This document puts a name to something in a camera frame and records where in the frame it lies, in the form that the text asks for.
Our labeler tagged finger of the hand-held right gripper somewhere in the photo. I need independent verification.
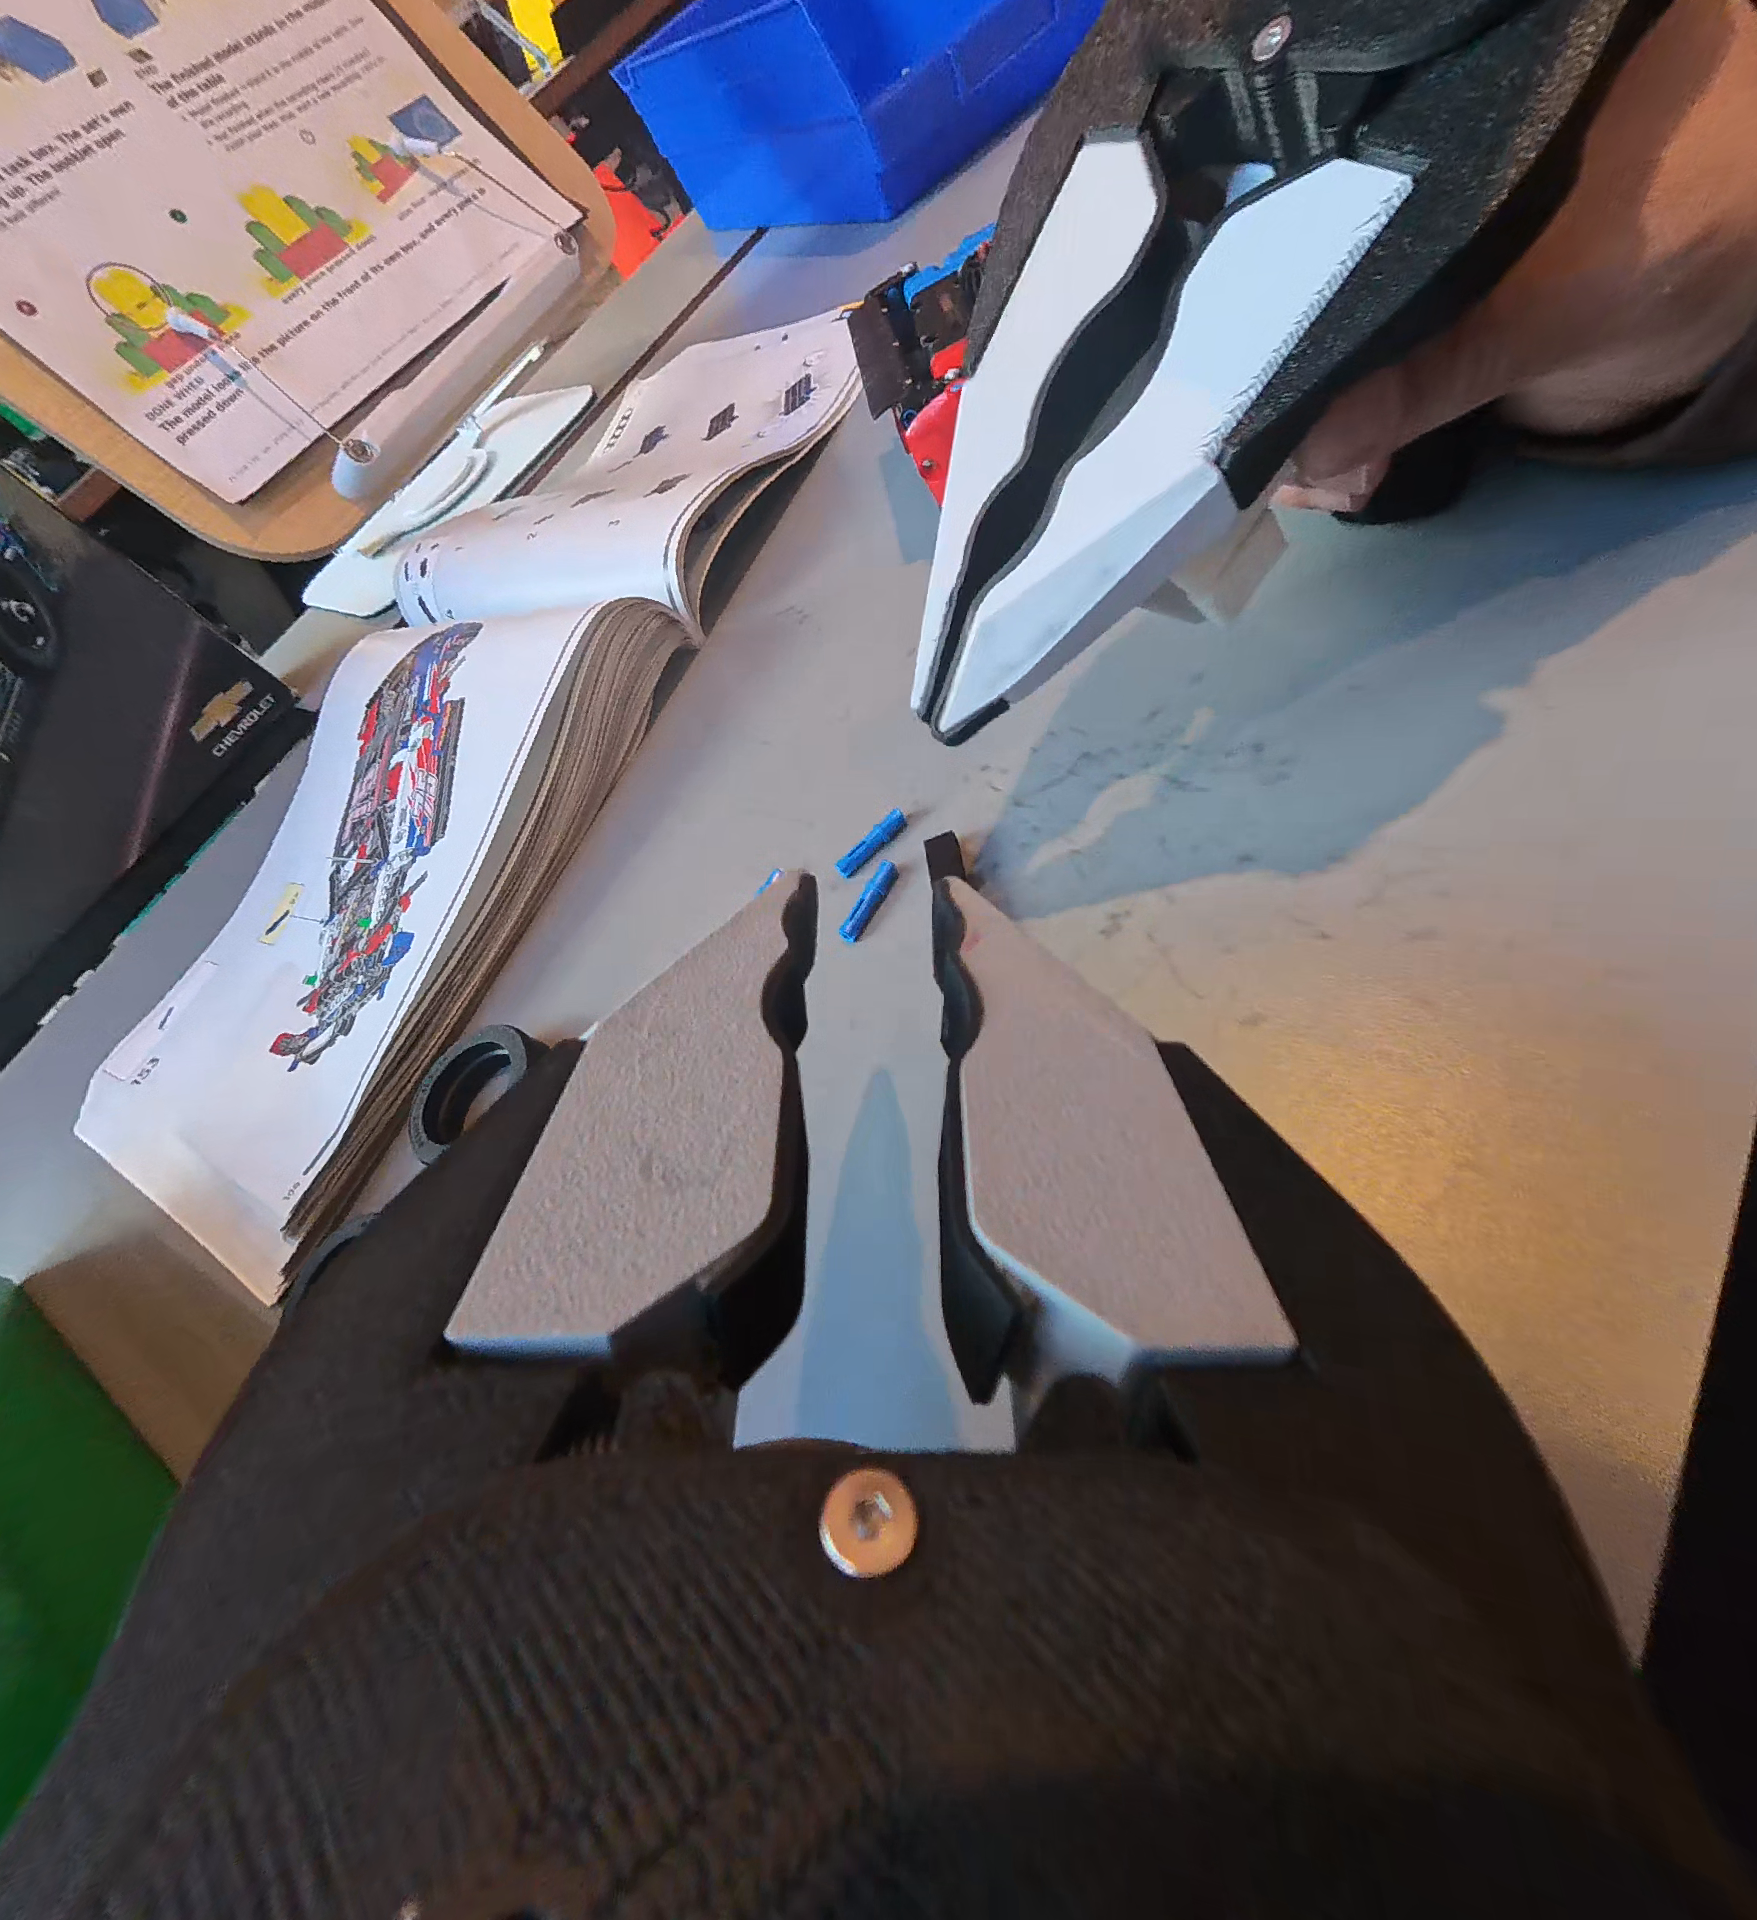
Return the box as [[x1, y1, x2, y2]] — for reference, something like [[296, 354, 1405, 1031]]
[[910, 131, 1170, 722], [929, 158, 1421, 747]]

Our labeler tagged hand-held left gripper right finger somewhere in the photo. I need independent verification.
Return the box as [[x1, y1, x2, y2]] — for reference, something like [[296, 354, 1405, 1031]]
[[928, 876, 1301, 1408]]

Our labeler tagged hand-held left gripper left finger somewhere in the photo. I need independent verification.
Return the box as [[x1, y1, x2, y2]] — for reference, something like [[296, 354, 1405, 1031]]
[[441, 873, 818, 1389]]

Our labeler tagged toy brick race car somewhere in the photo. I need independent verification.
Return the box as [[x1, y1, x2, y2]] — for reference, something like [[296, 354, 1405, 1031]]
[[846, 225, 1002, 506]]

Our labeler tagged green plastic bin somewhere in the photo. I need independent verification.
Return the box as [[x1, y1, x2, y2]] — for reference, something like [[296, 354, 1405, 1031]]
[[0, 1259, 182, 1920]]

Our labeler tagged grey desk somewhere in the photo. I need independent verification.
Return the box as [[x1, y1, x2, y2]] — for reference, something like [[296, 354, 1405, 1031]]
[[0, 121, 1757, 1653]]

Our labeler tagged person's right hand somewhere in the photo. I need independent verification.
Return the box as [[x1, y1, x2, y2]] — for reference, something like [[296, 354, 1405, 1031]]
[[1276, 0, 1757, 521]]

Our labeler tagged blue plastic bin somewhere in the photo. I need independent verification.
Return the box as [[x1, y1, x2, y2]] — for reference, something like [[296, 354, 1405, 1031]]
[[611, 0, 1104, 232]]

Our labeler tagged open instruction booklet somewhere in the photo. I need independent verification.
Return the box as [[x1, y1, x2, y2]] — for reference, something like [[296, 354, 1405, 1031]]
[[73, 309, 868, 1308]]

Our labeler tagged silver stand base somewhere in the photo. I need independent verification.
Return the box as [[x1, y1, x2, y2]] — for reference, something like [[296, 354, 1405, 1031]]
[[301, 386, 595, 618]]

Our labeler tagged race car set box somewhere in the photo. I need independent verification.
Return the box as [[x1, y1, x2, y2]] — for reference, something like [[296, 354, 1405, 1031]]
[[0, 396, 317, 1104]]

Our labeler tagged wooden clipboard with instruction sheet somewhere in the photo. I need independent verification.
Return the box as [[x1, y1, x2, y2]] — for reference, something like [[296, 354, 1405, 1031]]
[[0, 0, 618, 559]]

